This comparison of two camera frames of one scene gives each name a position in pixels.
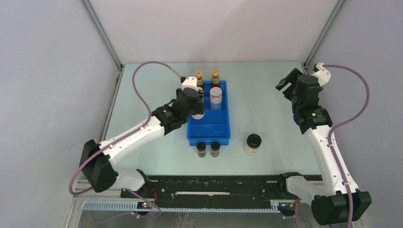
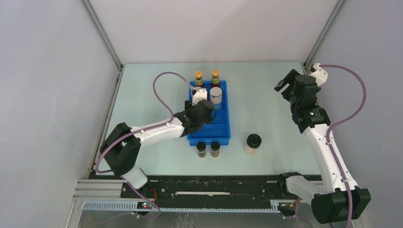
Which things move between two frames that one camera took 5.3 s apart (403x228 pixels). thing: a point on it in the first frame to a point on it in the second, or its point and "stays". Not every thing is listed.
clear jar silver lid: x=215 y=96 stays
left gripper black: x=199 y=107 to x=208 y=120
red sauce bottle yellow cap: x=215 y=82 stays
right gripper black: x=291 y=78 stays
